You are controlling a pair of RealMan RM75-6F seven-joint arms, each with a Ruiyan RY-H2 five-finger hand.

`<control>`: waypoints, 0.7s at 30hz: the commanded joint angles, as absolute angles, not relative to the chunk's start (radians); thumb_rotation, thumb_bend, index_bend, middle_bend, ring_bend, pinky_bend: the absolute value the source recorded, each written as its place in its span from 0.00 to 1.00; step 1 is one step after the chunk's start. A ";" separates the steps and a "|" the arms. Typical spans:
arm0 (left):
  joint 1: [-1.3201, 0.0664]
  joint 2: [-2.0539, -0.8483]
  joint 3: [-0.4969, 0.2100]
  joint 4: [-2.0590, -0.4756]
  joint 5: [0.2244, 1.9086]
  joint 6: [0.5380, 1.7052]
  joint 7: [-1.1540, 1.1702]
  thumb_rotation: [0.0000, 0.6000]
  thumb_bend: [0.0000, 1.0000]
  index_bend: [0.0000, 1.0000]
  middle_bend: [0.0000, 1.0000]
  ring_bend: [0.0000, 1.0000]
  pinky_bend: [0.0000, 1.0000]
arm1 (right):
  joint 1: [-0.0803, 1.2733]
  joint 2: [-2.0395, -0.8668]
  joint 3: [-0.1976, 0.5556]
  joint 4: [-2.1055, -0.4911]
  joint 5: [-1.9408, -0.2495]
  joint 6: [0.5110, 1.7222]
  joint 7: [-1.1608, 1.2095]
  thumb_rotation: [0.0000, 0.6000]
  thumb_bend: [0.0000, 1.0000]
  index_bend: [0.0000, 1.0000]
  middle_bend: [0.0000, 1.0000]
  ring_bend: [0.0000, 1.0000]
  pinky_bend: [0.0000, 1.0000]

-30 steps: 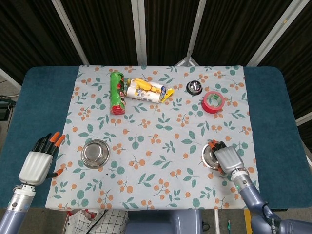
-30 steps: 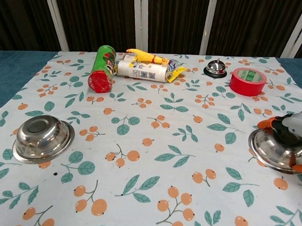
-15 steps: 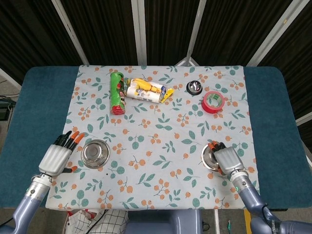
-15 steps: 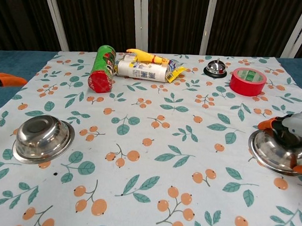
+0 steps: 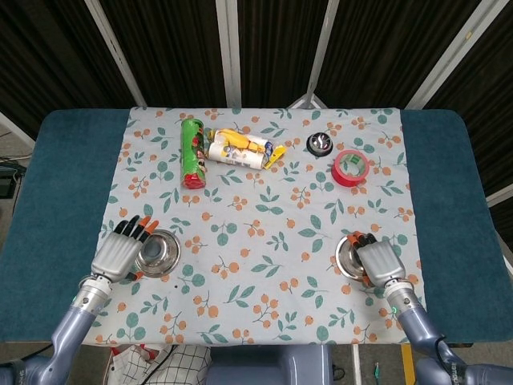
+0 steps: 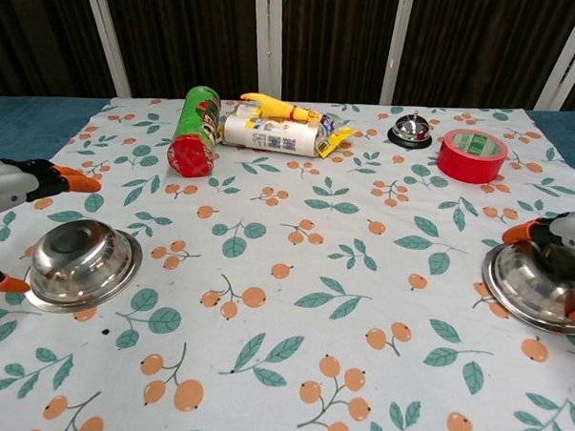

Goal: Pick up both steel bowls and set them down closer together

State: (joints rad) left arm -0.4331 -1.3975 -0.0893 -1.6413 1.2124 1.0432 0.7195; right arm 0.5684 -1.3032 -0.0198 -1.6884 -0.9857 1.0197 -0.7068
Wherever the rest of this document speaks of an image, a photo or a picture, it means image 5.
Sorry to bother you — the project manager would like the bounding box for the teal table cover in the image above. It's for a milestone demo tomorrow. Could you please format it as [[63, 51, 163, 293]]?
[[0, 107, 513, 348]]

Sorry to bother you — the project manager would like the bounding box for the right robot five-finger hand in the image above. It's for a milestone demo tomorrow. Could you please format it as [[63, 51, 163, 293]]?
[[345, 230, 408, 288]]

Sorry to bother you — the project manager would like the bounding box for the green chip can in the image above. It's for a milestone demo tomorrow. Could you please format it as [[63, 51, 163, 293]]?
[[179, 118, 208, 191]]

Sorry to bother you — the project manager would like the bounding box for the white yellow snack bag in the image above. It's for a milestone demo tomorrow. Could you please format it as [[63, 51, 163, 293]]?
[[204, 127, 289, 172]]

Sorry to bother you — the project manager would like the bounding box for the white partition post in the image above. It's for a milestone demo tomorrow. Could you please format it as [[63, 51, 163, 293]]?
[[83, 0, 147, 107], [215, 0, 244, 108], [404, 0, 499, 110], [287, 0, 340, 110]]

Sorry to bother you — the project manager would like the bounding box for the leaf and berry tablecloth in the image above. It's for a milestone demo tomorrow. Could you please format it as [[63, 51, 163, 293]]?
[[74, 106, 432, 347]]

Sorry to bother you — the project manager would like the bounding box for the small black round tin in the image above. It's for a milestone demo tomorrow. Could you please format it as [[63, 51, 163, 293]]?
[[306, 132, 333, 156]]

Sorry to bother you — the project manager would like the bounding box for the white black checked cloth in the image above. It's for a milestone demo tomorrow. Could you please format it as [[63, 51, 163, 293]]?
[[104, 343, 212, 385]]

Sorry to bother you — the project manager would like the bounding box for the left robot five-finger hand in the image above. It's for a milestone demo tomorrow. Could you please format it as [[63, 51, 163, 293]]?
[[91, 215, 160, 284]]

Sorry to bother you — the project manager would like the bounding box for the blue-grey robot torso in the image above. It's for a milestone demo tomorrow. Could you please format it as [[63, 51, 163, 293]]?
[[206, 344, 333, 385]]

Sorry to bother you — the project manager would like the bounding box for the red tape roll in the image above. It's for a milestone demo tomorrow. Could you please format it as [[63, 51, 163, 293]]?
[[330, 149, 370, 188]]

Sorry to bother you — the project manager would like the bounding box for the steel bowl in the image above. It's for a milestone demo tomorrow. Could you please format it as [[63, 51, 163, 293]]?
[[134, 229, 182, 278], [334, 235, 378, 282]]

